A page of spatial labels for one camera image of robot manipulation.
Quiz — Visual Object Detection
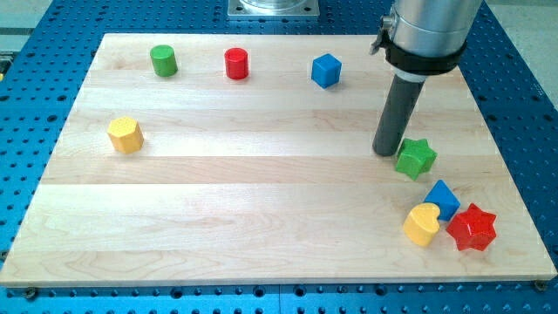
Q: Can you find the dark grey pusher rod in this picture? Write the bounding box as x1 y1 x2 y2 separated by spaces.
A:
372 74 425 156

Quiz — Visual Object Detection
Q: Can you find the green star block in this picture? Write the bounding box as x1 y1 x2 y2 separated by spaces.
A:
395 139 438 181

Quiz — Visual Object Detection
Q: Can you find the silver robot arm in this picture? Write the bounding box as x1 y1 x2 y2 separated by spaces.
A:
370 0 481 156

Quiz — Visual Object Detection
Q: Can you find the blue triangle block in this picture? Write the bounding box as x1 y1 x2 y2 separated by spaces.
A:
424 180 460 222

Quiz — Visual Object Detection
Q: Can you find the red star block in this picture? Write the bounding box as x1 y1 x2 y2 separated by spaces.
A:
446 203 497 251

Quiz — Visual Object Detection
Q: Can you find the blue cube block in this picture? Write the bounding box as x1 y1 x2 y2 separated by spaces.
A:
310 53 342 89

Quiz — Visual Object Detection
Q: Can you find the yellow heart block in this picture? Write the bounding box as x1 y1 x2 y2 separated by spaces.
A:
403 202 440 247

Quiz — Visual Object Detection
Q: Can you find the red cylinder block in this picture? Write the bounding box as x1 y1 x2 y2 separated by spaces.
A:
224 47 249 79

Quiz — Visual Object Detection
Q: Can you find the wooden board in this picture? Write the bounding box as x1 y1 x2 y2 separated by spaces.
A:
1 33 556 287

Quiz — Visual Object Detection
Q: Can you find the green cylinder block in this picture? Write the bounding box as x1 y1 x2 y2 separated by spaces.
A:
150 44 178 77

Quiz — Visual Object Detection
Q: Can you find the yellow hexagon block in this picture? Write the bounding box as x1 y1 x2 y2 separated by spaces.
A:
107 117 144 154

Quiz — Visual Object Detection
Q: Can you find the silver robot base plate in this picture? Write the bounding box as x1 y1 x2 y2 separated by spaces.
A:
228 0 320 17

